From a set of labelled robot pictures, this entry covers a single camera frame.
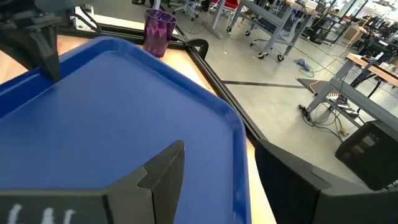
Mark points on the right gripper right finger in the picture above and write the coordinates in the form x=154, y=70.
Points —
x=295, y=193

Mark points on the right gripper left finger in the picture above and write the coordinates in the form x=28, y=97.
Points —
x=140, y=199

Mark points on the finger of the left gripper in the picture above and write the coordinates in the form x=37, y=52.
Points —
x=15, y=46
x=46, y=53

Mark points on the purple faceted plastic cup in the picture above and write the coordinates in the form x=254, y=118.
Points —
x=158, y=34

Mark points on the blue plastic tray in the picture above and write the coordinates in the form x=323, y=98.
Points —
x=109, y=109

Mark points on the black power strip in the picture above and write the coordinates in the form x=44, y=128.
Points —
x=305, y=112

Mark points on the black computer tower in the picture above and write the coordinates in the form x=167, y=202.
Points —
x=363, y=149

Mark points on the grey workbench with wooden top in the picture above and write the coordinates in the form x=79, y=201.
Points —
x=357, y=96

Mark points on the grey office chair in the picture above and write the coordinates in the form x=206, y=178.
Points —
x=186, y=7

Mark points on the grey rolling table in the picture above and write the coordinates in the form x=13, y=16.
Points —
x=273, y=21

